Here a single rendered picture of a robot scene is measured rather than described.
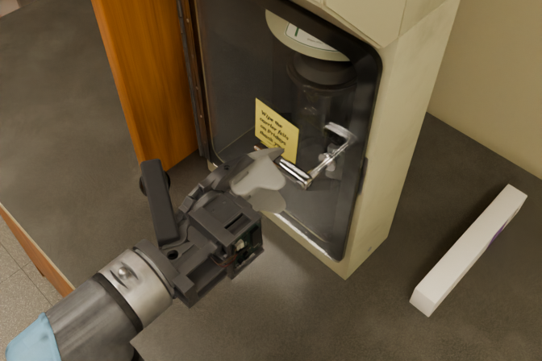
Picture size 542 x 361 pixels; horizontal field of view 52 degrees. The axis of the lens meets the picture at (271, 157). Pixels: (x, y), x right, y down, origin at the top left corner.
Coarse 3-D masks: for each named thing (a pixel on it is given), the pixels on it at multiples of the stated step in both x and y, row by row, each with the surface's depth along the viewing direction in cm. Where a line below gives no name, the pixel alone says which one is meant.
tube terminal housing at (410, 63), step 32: (416, 0) 48; (448, 0) 54; (416, 32) 52; (448, 32) 59; (384, 64) 53; (416, 64) 57; (384, 96) 56; (416, 96) 62; (384, 128) 60; (416, 128) 69; (384, 160) 67; (384, 192) 75; (352, 224) 75; (384, 224) 85; (320, 256) 87; (352, 256) 81
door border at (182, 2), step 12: (180, 0) 71; (180, 12) 73; (192, 36) 74; (192, 48) 76; (192, 60) 78; (192, 72) 80; (192, 96) 84; (204, 120) 87; (204, 132) 89; (204, 144) 92; (204, 156) 95
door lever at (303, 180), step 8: (256, 144) 69; (264, 144) 69; (280, 160) 67; (288, 160) 67; (320, 160) 68; (328, 160) 67; (280, 168) 67; (288, 168) 66; (296, 168) 66; (312, 168) 67; (320, 168) 67; (328, 168) 68; (288, 176) 67; (296, 176) 66; (304, 176) 65; (312, 176) 66; (296, 184) 66; (304, 184) 65
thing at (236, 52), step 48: (192, 0) 69; (240, 0) 62; (288, 0) 57; (240, 48) 68; (288, 48) 61; (336, 48) 55; (240, 96) 74; (288, 96) 66; (336, 96) 59; (240, 144) 82; (336, 144) 64; (288, 192) 80; (336, 192) 70; (336, 240) 78
